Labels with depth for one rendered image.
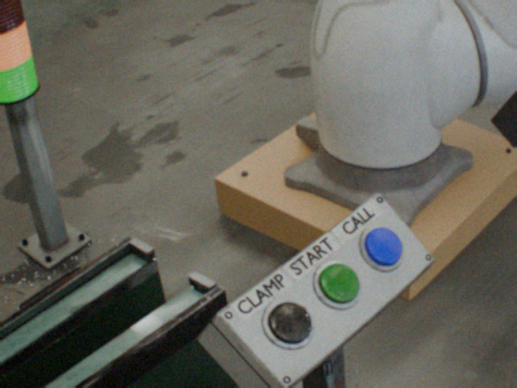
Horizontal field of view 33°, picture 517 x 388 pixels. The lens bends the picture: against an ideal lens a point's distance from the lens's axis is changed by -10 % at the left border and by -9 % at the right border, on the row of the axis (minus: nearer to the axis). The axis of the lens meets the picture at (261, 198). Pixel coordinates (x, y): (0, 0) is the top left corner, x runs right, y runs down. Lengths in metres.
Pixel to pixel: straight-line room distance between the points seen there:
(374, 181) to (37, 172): 0.41
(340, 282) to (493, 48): 0.50
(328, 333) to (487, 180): 0.56
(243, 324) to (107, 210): 0.67
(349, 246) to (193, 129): 0.76
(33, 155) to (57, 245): 0.14
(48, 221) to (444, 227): 0.49
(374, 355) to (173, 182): 0.44
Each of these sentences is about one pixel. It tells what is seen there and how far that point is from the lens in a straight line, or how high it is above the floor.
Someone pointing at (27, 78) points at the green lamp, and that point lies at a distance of 1.07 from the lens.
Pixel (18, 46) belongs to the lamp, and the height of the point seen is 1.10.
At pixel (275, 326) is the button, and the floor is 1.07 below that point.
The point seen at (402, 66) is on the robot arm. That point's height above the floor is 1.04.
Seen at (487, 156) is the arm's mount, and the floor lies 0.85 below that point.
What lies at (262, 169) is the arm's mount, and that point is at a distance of 1.18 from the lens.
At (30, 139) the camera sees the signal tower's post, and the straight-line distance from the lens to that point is 1.11.
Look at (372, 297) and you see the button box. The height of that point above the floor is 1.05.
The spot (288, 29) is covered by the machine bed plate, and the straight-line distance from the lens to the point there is 1.70.
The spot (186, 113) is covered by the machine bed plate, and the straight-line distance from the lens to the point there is 1.44.
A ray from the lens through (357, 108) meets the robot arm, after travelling 1.02.
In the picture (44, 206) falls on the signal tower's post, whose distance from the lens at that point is 1.16.
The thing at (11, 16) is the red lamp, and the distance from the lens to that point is 1.04.
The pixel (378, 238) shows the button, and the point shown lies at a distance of 0.67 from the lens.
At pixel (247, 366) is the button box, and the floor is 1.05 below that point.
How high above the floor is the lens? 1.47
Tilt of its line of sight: 34 degrees down
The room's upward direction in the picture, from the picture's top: 7 degrees counter-clockwise
